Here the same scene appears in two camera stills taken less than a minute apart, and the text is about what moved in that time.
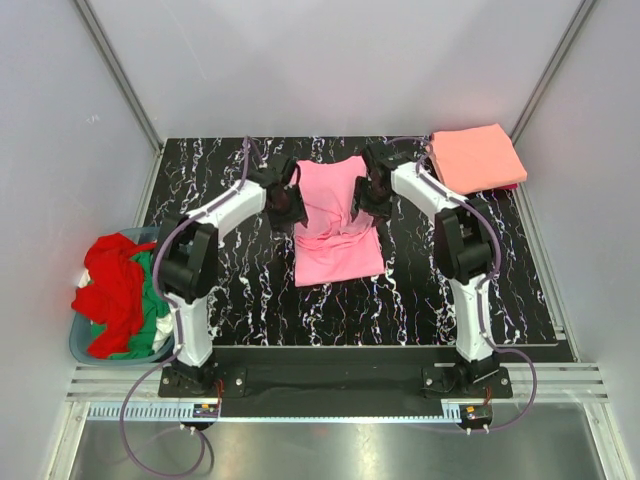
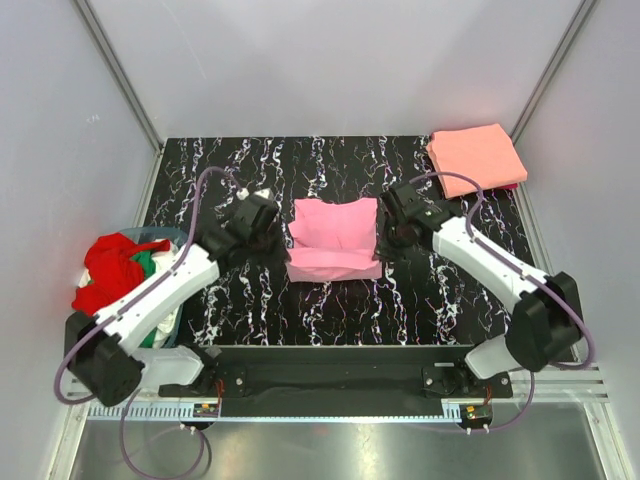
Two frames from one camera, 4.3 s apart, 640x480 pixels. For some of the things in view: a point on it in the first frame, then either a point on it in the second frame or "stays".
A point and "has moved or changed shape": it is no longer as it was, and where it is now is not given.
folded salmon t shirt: x=476 y=158 stays
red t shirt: x=115 y=298 stays
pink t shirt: x=334 y=247 has moved or changed shape
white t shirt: x=165 y=324 stays
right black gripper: x=360 y=202 -> x=388 y=222
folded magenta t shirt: x=508 y=187 stays
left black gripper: x=295 y=215 -> x=279 y=256
